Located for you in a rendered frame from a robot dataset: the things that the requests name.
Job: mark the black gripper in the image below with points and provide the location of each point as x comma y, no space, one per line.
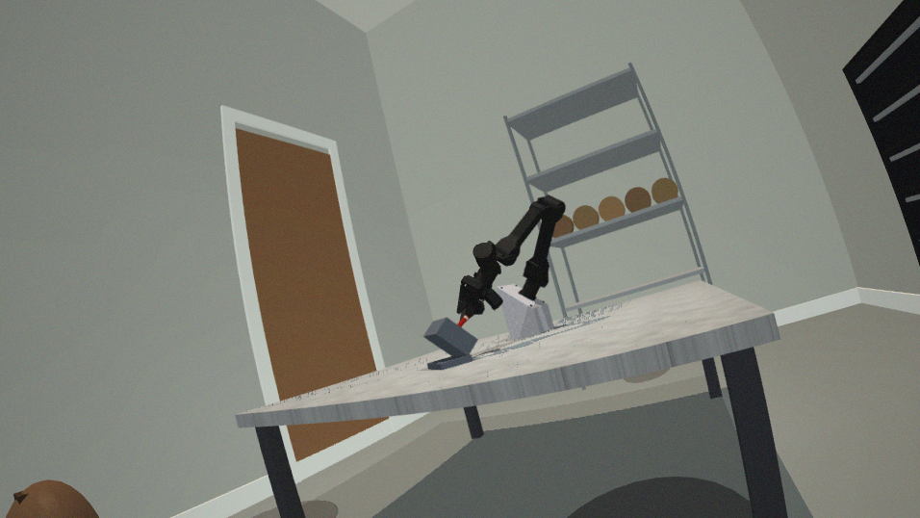
469,303

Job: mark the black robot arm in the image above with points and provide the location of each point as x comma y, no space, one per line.
536,271

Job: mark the grey sloped panel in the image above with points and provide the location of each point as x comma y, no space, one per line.
453,339

